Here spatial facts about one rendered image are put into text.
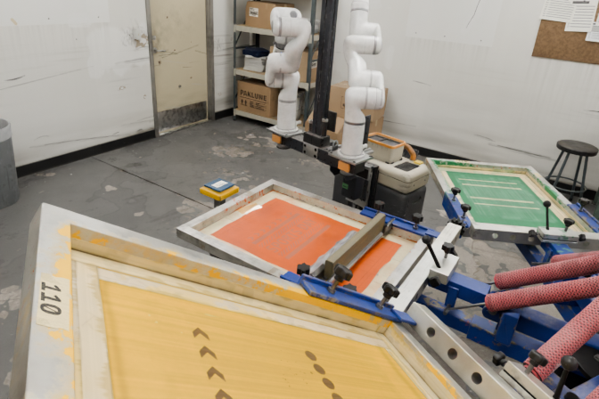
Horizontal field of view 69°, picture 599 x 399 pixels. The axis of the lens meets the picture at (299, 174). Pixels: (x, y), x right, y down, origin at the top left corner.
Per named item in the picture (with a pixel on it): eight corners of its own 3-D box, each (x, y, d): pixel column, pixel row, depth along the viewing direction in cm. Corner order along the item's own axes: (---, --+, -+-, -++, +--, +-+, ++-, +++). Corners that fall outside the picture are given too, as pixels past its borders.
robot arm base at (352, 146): (352, 146, 213) (356, 115, 207) (373, 154, 205) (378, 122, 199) (332, 153, 202) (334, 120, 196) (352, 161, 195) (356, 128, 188)
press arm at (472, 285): (427, 286, 140) (430, 272, 138) (433, 276, 145) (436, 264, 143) (483, 308, 132) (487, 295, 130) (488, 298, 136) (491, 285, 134)
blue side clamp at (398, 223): (357, 224, 183) (359, 210, 180) (363, 220, 187) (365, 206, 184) (427, 250, 168) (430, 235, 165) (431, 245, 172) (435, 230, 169)
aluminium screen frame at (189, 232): (176, 236, 164) (176, 228, 162) (271, 186, 209) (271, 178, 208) (366, 331, 125) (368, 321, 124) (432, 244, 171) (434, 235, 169)
